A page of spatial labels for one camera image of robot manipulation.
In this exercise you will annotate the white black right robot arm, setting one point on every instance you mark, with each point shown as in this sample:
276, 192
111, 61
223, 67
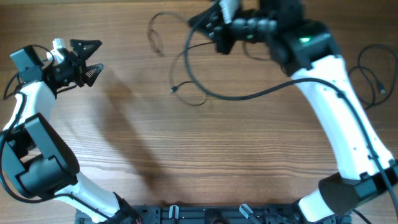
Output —
308, 54

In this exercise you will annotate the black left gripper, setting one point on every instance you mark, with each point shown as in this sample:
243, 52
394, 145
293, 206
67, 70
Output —
80, 65

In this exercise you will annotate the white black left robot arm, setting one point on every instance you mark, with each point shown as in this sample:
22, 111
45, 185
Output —
36, 163

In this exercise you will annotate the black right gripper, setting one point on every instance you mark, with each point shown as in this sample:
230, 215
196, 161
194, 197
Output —
222, 38

